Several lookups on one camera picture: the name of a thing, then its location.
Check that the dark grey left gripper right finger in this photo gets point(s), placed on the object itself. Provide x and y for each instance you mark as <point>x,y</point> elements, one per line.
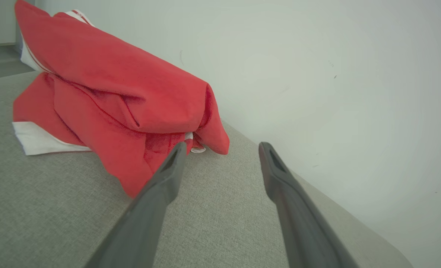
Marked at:
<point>302,223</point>

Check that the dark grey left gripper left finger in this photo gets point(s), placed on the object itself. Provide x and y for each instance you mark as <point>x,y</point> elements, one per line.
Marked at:
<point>146,219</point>

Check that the red shorts white waistband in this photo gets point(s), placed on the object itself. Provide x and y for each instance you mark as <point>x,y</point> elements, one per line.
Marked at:
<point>94,137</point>

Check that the red basketball jersey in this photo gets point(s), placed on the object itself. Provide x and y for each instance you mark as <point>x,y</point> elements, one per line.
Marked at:
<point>131,74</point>

